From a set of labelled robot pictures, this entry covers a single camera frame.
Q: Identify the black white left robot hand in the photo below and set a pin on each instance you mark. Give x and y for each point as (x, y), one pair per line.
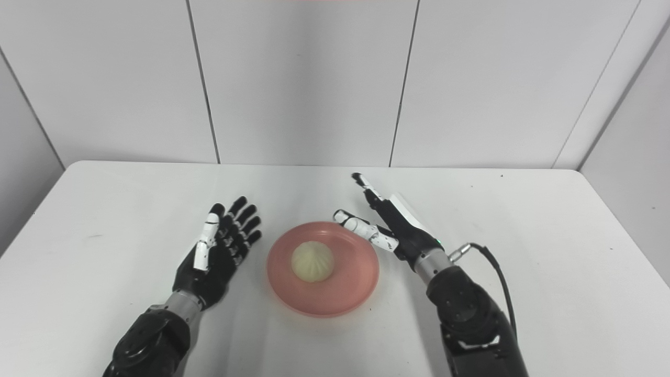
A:
(220, 267)

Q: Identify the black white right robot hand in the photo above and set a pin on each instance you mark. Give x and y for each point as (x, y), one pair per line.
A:
(408, 230)

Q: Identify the pink round plate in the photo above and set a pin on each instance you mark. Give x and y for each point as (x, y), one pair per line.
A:
(345, 293)

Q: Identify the cream steamed bun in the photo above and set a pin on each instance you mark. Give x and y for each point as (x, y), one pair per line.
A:
(313, 262)

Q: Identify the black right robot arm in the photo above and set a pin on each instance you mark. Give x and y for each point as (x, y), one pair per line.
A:
(471, 319)

